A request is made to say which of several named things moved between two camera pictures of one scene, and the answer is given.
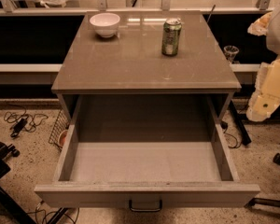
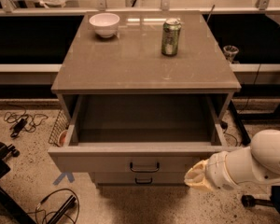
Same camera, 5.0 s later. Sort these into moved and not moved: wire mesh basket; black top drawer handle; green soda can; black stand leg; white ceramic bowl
Moved: black top drawer handle
Not moved: white ceramic bowl; black stand leg; wire mesh basket; green soda can
